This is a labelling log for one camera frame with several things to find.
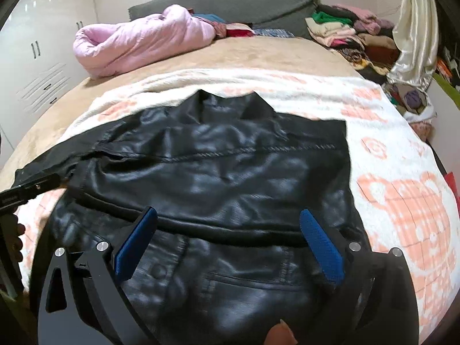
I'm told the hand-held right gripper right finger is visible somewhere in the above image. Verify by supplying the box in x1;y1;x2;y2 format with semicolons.
299;208;419;345

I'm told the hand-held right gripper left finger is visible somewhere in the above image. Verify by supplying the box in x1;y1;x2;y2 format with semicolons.
38;206;159;345

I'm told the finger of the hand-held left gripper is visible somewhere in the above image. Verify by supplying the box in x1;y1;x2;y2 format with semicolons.
14;173;62;198

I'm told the black leather jacket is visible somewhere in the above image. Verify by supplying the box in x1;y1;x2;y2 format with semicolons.
14;89;367;345

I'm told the clothes heap on floor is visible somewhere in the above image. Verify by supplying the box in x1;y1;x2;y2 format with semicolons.
384;81;437;141

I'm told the pile of folded clothes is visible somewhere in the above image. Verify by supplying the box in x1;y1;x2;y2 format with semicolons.
305;3;401;80

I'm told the colourful clothes heap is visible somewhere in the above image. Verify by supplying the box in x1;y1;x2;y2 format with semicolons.
187;9;295;40

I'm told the person's left hand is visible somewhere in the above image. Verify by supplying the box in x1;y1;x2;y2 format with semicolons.
6;222;26;264

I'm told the person's right hand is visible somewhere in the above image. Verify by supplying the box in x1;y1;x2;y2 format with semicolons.
264;319;299;345

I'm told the white and orange printed blanket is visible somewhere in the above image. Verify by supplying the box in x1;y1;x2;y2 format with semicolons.
16;68;460;345

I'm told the red cloth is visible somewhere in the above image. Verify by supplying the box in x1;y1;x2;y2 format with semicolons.
444;172;460;202

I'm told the white wardrobe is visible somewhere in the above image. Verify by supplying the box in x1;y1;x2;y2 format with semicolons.
0;0;99;152

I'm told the green cloth strip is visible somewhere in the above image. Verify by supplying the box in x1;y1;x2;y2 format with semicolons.
433;72;460;110

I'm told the beige bed cover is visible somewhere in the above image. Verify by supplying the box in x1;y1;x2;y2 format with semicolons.
0;36;363;187

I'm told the cream satin curtain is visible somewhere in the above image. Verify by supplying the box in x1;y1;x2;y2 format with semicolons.
386;0;440;90

